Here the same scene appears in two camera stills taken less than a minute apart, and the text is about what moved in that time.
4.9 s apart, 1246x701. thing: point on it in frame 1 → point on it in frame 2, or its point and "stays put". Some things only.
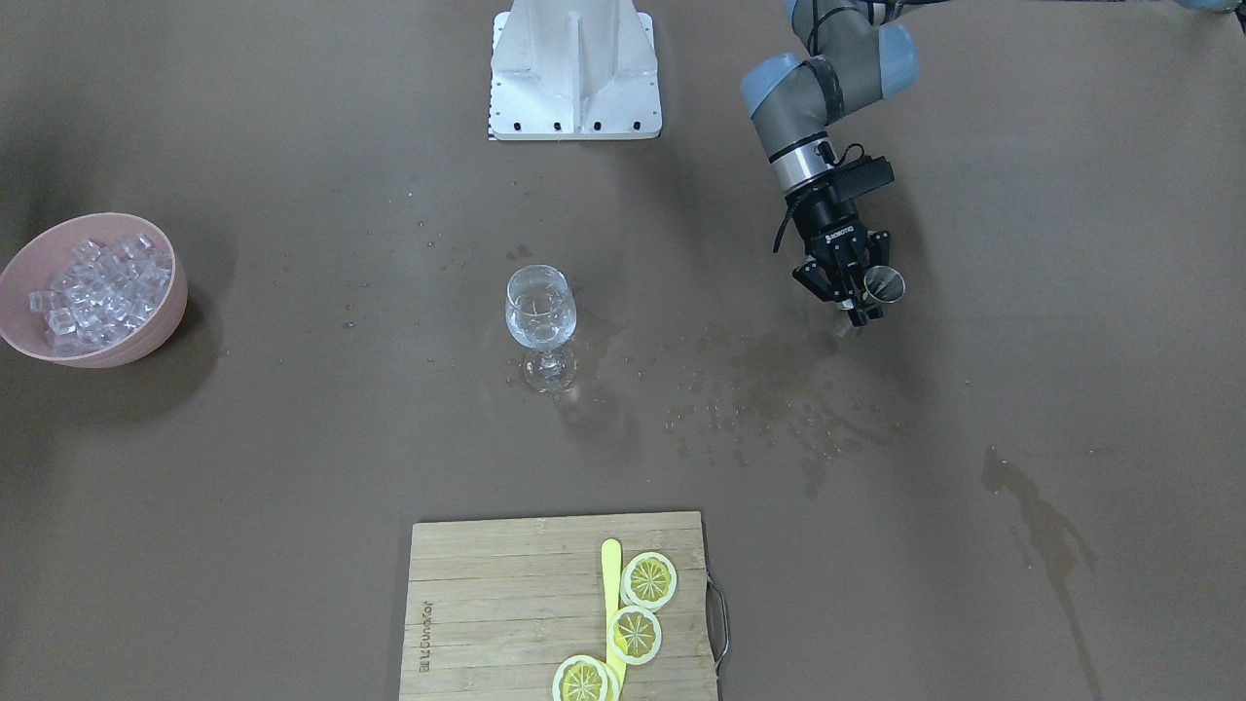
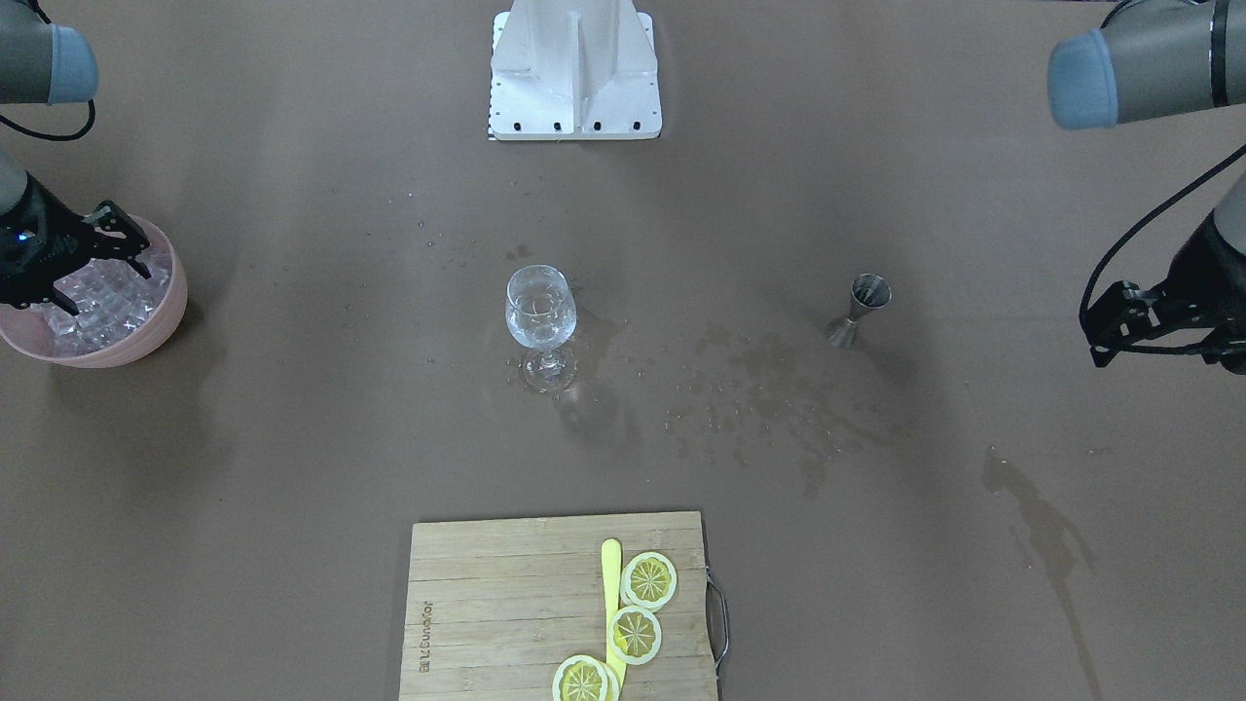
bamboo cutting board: x=494 y=608 stays put
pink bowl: x=36 y=267 stays put
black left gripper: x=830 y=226 → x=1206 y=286
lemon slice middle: x=635 y=635 stays put
